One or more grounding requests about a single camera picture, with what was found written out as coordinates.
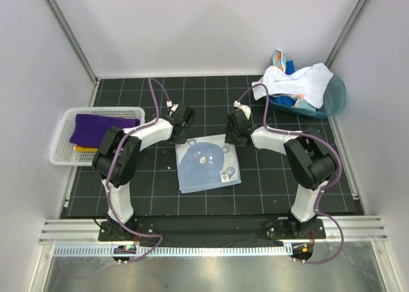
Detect yellow folded towel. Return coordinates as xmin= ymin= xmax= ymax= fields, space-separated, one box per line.
xmin=73 ymin=146 xmax=98 ymax=153

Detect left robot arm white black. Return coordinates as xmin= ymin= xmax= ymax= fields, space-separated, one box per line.
xmin=92 ymin=101 xmax=196 ymax=241

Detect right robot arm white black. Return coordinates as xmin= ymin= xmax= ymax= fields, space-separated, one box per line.
xmin=225 ymin=105 xmax=342 ymax=238

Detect orange patterned towel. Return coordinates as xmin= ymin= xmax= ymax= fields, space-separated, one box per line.
xmin=272 ymin=48 xmax=286 ymax=72

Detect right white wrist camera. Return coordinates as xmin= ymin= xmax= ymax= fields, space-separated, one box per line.
xmin=233 ymin=100 xmax=251 ymax=119

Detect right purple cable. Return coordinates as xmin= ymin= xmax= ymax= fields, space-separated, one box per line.
xmin=235 ymin=83 xmax=346 ymax=266

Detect white slotted cable duct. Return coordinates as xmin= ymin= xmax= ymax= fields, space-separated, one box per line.
xmin=54 ymin=243 xmax=293 ymax=258

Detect white towel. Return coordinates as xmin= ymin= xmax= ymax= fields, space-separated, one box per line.
xmin=252 ymin=63 xmax=333 ymax=109

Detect aluminium frame post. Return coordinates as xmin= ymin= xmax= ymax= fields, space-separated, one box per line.
xmin=325 ymin=0 xmax=371 ymax=68
xmin=44 ymin=0 xmax=98 ymax=84

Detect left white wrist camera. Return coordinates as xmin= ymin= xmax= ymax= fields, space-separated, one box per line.
xmin=167 ymin=103 xmax=179 ymax=116

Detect left aluminium frame post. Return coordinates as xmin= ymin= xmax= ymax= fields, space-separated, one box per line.
xmin=44 ymin=0 xmax=98 ymax=84

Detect aluminium rail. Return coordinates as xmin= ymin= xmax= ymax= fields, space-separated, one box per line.
xmin=38 ymin=215 xmax=388 ymax=245

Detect dark blue towel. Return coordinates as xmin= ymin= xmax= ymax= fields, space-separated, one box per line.
xmin=285 ymin=60 xmax=296 ymax=75

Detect teal plastic bowl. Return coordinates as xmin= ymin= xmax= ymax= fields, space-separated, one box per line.
xmin=269 ymin=75 xmax=346 ymax=119

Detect purple folded towel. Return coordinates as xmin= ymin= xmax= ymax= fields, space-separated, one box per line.
xmin=70 ymin=114 xmax=141 ymax=148

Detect light blue bear towel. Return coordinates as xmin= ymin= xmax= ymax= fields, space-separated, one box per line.
xmin=176 ymin=134 xmax=242 ymax=194

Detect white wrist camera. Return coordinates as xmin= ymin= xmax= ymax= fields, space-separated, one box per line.
xmin=233 ymin=100 xmax=251 ymax=119
xmin=167 ymin=103 xmax=179 ymax=116

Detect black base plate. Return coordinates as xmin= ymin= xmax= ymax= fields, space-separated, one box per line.
xmin=98 ymin=214 xmax=327 ymax=248

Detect black grid mat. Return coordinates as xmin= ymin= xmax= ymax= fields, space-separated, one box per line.
xmin=59 ymin=75 xmax=365 ymax=217

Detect right aluminium frame post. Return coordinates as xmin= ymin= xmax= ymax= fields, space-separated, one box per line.
xmin=325 ymin=0 xmax=371 ymax=68

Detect white plastic basket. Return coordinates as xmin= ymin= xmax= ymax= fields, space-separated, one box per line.
xmin=49 ymin=107 xmax=145 ymax=166

